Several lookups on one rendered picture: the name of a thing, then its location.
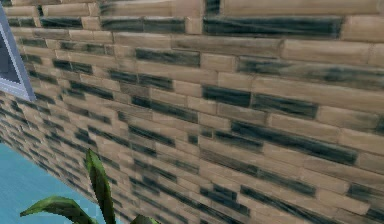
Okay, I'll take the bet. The green house plant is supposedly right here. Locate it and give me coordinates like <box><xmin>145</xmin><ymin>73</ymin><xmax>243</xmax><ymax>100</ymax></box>
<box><xmin>19</xmin><ymin>148</ymin><xmax>162</xmax><ymax>224</ymax></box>

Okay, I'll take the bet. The grey framed window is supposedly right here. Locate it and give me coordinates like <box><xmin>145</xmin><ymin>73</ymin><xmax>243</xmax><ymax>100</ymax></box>
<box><xmin>0</xmin><ymin>4</ymin><xmax>37</xmax><ymax>102</ymax></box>

